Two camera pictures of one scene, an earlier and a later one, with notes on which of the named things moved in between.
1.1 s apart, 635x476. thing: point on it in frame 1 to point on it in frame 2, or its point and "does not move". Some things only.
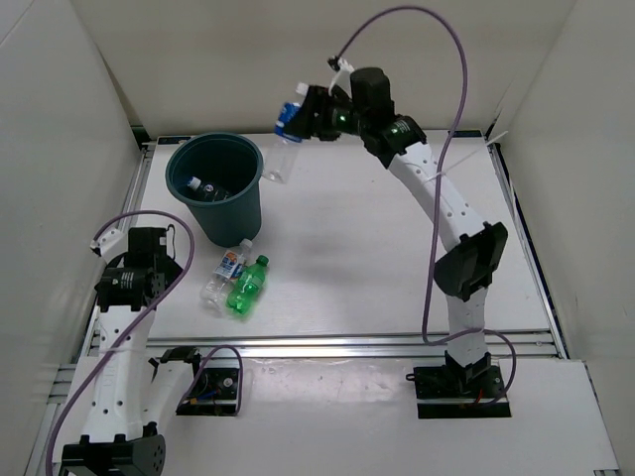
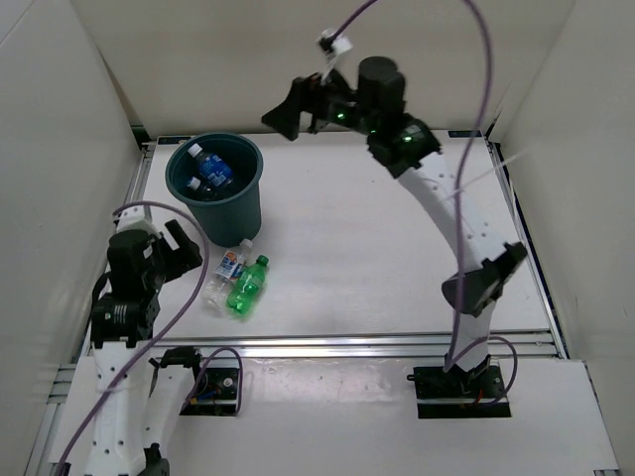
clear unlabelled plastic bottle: (209, 190) does not move
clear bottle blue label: (283, 155) to (212, 168)
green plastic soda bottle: (242, 294) does not move
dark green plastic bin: (217, 176) does not move
